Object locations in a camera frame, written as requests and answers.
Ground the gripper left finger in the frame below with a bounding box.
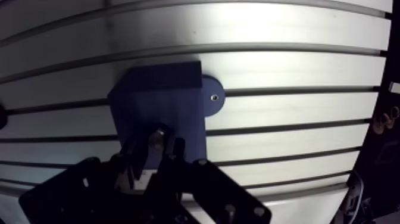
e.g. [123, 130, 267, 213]
[18, 130, 151, 224]

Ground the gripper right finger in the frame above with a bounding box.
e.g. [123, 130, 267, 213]
[146, 124, 273, 224]

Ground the steel bolt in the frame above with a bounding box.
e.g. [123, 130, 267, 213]
[148, 127, 167, 168]

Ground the dark blue-grey block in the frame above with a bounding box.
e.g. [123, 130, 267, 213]
[107, 61, 226, 172]

